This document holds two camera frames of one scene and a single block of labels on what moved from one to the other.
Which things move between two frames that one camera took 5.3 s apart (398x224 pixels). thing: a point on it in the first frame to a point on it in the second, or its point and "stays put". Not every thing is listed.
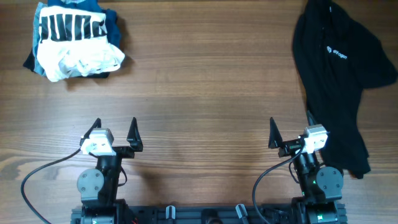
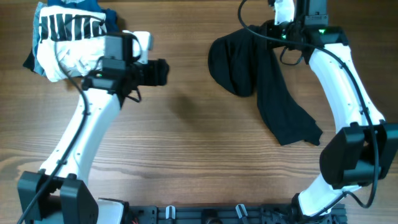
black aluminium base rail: (229, 214) stays put
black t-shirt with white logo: (339, 56) to (242, 63)
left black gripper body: (121, 152) to (147, 74)
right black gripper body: (290, 148) to (285, 32)
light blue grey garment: (36, 38) stays put
